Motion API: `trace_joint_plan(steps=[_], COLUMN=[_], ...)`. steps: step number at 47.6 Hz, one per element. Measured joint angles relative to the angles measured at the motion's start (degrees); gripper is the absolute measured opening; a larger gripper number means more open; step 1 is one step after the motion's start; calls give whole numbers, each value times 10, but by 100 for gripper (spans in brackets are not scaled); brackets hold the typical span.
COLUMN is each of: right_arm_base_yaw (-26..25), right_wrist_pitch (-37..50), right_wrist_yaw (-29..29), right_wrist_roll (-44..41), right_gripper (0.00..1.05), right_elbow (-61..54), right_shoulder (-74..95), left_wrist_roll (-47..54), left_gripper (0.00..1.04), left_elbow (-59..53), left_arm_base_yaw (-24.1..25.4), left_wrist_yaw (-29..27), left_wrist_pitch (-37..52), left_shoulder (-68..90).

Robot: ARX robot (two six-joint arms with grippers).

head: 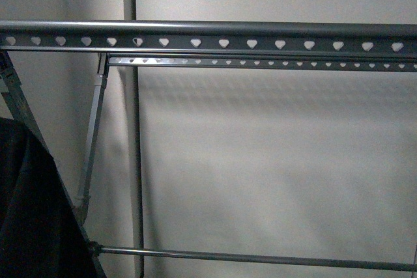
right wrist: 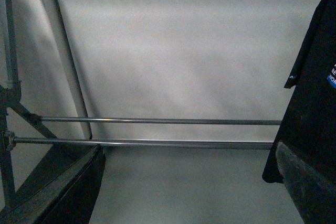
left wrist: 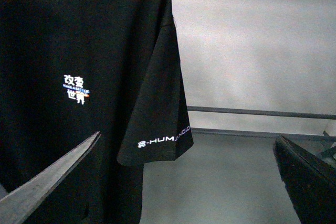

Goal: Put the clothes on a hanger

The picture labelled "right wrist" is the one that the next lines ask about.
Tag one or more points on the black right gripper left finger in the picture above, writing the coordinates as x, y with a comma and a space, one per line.
62, 188

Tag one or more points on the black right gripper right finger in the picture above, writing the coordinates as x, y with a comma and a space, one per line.
310, 185

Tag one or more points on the black printed t-shirt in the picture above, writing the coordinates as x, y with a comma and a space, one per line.
308, 124

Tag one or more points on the lower chrome cross rod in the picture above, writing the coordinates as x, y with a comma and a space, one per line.
236, 145

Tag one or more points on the chrome cross rod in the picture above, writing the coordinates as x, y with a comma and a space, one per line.
236, 145
163, 121

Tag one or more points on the upper chrome cross rod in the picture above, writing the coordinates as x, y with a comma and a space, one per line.
163, 121

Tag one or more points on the grey vertical pole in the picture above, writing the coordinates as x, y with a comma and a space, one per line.
56, 21

